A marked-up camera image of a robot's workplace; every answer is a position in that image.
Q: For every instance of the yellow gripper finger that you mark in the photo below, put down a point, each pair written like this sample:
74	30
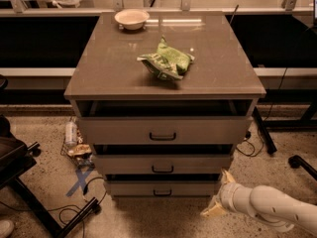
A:
226	177
214	209

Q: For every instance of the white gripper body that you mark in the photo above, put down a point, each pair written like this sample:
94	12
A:
225	194

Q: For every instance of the grey bottom drawer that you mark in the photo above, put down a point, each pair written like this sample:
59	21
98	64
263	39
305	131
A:
162	185

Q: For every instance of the grey drawer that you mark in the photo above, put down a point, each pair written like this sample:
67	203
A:
162	159
162	185
179	122

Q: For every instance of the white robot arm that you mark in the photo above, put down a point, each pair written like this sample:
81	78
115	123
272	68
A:
264	204

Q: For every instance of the grey top drawer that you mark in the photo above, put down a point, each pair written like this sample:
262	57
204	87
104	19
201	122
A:
179	122

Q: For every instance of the grey drawer cabinet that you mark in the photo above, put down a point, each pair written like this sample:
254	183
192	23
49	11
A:
108	70

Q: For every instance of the grey middle drawer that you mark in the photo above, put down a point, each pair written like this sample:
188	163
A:
162	159

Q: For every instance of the black table leg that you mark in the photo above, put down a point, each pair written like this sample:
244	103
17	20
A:
271	148

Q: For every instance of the black chair base right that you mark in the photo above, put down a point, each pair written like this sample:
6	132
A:
298	162

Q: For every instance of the green chip bag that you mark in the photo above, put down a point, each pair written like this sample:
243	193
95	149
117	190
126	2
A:
167	63

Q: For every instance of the white plastic bottle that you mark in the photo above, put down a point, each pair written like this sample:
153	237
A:
70	134

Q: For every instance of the white ceramic bowl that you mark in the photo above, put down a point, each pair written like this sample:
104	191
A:
132	19

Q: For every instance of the black chair left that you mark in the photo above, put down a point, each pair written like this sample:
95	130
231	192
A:
15	159

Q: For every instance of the white shoe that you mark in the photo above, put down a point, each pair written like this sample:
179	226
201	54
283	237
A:
6	228

